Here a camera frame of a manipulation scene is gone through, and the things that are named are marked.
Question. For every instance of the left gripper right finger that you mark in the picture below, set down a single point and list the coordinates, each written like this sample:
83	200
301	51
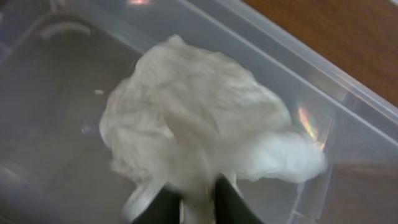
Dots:
229	206

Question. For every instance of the clear plastic waste bin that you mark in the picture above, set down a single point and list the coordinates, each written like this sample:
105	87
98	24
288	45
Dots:
61	59

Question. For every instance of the white napkin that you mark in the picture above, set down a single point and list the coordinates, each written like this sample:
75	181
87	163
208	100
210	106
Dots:
187	116

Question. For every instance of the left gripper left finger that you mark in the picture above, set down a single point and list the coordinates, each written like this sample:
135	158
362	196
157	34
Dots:
158	208

